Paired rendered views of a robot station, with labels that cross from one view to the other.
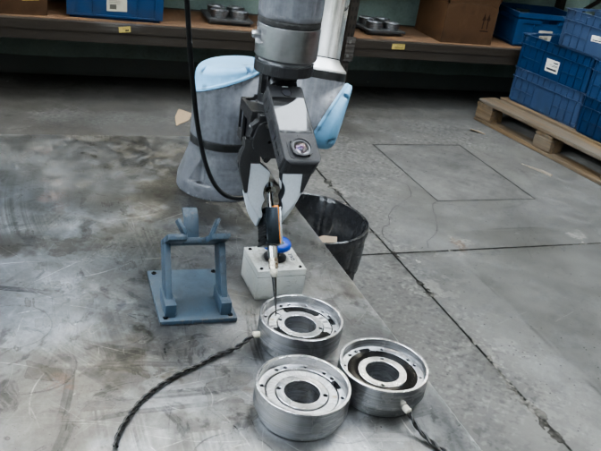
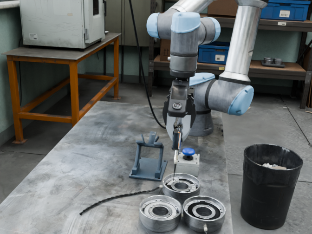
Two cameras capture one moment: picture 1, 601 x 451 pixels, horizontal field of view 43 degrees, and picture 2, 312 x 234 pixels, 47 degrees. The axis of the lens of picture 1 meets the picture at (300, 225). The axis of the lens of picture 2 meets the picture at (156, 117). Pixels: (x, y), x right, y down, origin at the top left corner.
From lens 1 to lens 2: 0.39 m
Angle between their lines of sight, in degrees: 28
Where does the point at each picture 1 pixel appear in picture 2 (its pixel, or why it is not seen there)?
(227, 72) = (194, 79)
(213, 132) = not seen: hidden behind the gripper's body
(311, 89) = (229, 87)
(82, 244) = (121, 144)
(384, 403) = (194, 224)
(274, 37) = (173, 59)
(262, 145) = not seen: hidden behind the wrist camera
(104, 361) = (98, 185)
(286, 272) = (189, 164)
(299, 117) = (181, 93)
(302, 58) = (185, 68)
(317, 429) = (157, 226)
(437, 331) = not seen: outside the picture
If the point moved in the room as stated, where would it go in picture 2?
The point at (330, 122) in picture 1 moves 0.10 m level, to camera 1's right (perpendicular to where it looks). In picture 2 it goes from (236, 102) to (264, 108)
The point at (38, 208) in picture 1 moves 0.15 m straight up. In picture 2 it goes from (115, 130) to (115, 94)
